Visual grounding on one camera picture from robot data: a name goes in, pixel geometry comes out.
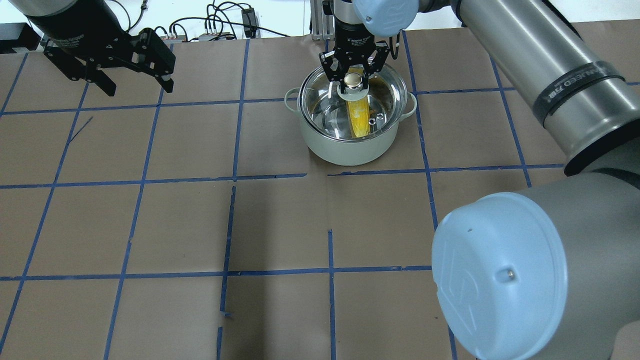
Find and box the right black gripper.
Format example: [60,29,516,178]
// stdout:
[319,21,391,85]

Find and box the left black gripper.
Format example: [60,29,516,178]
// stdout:
[42,22,176,97]

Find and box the yellow corn cob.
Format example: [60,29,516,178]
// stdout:
[346,96,371,138]

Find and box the glass pot lid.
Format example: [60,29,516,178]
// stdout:
[297,64,418,142]

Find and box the pale green cooking pot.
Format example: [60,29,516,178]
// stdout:
[286,64,418,166]

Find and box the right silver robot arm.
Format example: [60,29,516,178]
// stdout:
[318,27,565,360]

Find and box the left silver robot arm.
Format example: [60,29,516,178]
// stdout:
[11,0,176,97]

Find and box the small circuit board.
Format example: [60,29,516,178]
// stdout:
[156,32,188,44]
[197,31,237,43]

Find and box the black power adapter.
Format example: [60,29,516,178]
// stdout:
[241,7,259,39]

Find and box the aluminium frame post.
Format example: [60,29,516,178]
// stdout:
[310,0,335,41]

